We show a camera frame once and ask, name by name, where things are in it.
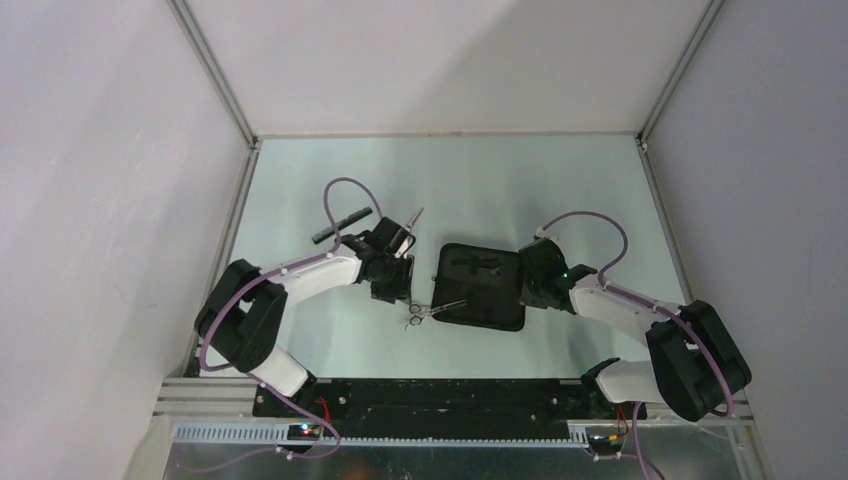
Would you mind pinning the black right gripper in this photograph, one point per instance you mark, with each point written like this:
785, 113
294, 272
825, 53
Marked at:
527, 297

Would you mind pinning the black hair comb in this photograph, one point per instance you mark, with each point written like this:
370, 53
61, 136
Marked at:
329, 232

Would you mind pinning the silver hair scissors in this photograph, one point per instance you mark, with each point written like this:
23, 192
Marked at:
414, 217

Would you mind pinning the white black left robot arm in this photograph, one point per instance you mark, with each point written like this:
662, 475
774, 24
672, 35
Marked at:
242, 316

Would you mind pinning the black zippered tool case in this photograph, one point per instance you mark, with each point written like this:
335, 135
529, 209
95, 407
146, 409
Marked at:
493, 302

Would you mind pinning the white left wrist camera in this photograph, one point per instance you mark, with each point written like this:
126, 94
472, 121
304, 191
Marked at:
401, 244

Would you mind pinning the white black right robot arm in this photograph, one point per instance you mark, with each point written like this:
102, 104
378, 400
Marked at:
694, 365

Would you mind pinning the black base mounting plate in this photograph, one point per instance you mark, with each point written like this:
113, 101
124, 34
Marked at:
458, 409

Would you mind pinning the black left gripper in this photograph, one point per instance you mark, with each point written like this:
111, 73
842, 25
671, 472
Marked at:
401, 289

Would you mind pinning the silver thinning shears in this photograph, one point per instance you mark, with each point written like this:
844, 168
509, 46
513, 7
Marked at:
419, 312

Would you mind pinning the black hair clips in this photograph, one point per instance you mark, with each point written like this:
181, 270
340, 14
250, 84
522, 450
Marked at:
474, 265

